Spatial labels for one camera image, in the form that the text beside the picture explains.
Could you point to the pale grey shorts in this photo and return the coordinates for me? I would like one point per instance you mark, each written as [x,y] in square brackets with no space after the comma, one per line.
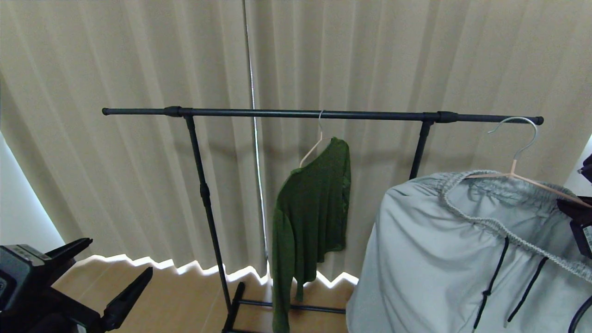
[425,259]

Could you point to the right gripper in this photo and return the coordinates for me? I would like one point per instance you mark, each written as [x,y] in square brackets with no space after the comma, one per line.
[583,238]

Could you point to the pink clothes hanger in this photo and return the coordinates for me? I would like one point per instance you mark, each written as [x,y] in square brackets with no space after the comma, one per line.
[513,167]
[321,129]

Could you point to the beige curtain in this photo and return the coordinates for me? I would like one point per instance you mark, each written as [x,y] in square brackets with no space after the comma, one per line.
[115,69]

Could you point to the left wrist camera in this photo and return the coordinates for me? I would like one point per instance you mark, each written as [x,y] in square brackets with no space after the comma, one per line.
[21,277]

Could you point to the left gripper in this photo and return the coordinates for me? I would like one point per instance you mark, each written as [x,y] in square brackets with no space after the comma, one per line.
[55,314]

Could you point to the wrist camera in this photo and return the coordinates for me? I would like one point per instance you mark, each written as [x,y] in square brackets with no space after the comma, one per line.
[21,277]
[586,170]

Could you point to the black clothes rack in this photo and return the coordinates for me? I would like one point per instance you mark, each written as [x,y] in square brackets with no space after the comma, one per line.
[277,113]

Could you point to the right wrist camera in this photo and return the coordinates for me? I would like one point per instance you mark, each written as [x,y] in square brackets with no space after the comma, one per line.
[586,170]

